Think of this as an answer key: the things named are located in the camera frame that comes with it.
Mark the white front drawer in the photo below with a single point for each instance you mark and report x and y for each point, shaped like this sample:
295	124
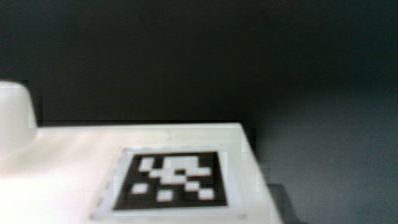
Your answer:
151	174

